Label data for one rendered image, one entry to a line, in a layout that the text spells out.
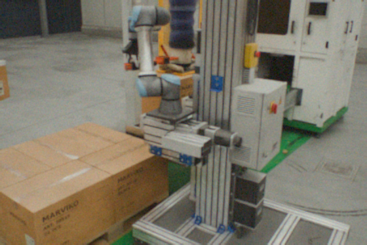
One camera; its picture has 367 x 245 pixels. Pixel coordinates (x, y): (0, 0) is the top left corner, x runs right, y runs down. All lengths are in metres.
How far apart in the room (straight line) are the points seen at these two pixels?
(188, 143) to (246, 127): 0.35
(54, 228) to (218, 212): 1.05
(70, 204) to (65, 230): 0.17
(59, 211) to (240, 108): 1.26
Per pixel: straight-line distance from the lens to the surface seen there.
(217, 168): 2.38
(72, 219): 2.51
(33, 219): 2.34
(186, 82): 3.00
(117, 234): 2.87
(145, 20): 2.21
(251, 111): 2.09
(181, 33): 3.10
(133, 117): 4.31
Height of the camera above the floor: 1.74
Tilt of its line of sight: 20 degrees down
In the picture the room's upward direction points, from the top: 1 degrees clockwise
